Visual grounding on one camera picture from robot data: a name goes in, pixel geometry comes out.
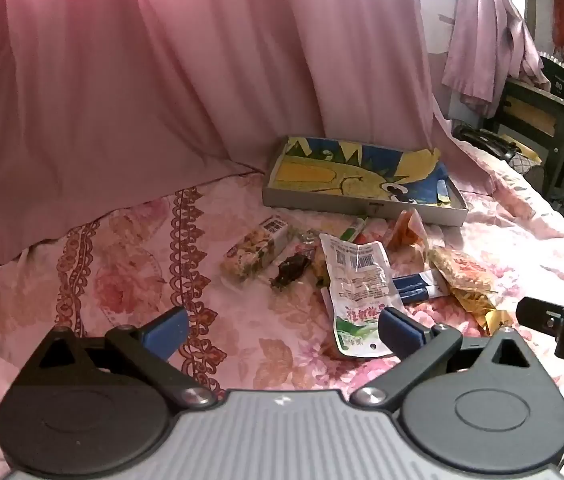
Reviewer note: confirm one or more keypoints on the dark snack packet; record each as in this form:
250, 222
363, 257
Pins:
289, 270

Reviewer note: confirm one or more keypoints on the yellow bag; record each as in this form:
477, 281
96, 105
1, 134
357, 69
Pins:
532, 155

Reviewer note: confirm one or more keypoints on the cardboard box with yellow-blue print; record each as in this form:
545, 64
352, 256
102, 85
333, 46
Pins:
342, 175

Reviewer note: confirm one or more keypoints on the small blue and yellow strip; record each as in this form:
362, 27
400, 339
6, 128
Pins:
443, 192

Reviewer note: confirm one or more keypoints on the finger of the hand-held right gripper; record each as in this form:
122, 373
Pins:
537, 315

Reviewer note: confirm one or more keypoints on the golden yellow snack packet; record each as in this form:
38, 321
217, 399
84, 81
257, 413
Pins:
462, 272

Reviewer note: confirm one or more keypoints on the pink curtain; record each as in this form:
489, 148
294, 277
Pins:
161, 85

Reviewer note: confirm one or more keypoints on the pink floral blanket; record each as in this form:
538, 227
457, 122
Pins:
262, 330

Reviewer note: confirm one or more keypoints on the black bag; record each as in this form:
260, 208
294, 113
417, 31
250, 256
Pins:
487, 140

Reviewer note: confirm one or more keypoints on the floral snack packet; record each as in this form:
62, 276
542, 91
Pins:
252, 255

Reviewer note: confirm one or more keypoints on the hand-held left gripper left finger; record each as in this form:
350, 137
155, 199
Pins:
166, 334

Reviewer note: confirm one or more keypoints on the dark wooden desk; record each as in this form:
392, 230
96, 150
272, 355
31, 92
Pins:
562, 115

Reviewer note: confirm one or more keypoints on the white and green snack pouch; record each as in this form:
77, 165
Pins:
357, 285

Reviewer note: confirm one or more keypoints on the checked bag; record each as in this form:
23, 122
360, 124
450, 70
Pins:
521, 164

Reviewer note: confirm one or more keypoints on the orange snack packet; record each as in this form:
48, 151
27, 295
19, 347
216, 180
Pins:
407, 232

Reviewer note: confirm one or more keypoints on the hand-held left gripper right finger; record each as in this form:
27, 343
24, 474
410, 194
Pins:
399, 335

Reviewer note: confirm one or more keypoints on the black box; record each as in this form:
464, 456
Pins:
557, 77

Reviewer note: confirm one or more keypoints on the pink hanging cloth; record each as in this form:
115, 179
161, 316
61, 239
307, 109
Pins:
487, 45

